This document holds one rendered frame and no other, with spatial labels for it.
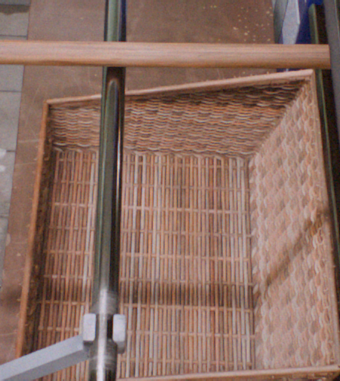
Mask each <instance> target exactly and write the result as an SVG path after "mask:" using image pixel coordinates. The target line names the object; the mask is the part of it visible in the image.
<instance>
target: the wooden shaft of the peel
mask: <svg viewBox="0 0 340 381"><path fill-rule="evenodd" d="M0 64H2V65H75V66H135V67H137V68H312V69H331V61H330V49H329V45H310V44H274V45H255V44H200V43H145V42H91V41H36V40H0Z"/></svg>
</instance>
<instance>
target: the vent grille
mask: <svg viewBox="0 0 340 381"><path fill-rule="evenodd" d="M299 25H300V18H299V10H298V0H289V1H288V5H287V9H286V15H284V19H283V26H282V33H283V43H284V44H295V40H296V36H297V32H298V26H299Z"/></svg>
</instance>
